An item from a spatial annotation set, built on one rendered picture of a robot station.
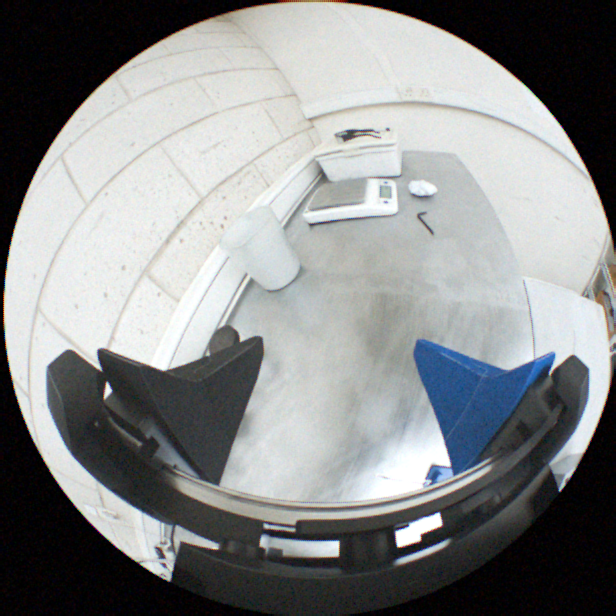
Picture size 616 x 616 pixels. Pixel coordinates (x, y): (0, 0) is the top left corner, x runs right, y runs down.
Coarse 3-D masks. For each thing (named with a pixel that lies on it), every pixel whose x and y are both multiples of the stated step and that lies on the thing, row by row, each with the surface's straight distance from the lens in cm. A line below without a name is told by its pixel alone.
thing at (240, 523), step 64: (64, 384) 6; (576, 384) 7; (192, 512) 5; (256, 512) 5; (320, 512) 5; (384, 512) 5; (448, 512) 6; (512, 512) 3; (192, 576) 3; (256, 576) 2; (320, 576) 2; (384, 576) 2; (448, 576) 3
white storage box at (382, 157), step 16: (336, 144) 81; (368, 144) 70; (384, 144) 69; (400, 144) 101; (320, 160) 78; (336, 160) 76; (352, 160) 75; (368, 160) 73; (384, 160) 72; (400, 160) 83; (336, 176) 79; (352, 176) 78; (368, 176) 76; (384, 176) 75
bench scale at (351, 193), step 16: (320, 192) 64; (336, 192) 60; (352, 192) 58; (368, 192) 58; (384, 192) 58; (320, 208) 56; (336, 208) 54; (352, 208) 52; (368, 208) 51; (384, 208) 51
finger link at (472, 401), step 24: (432, 360) 10; (456, 360) 9; (552, 360) 9; (432, 384) 10; (456, 384) 9; (480, 384) 8; (504, 384) 7; (528, 384) 7; (432, 408) 10; (456, 408) 9; (480, 408) 8; (504, 408) 8; (456, 432) 9; (480, 432) 8; (456, 456) 10
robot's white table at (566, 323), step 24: (528, 288) 45; (552, 288) 52; (552, 312) 47; (576, 312) 57; (600, 312) 76; (552, 336) 44; (576, 336) 53; (600, 336) 70; (600, 360) 67; (600, 384) 67; (600, 408) 69; (576, 432) 54
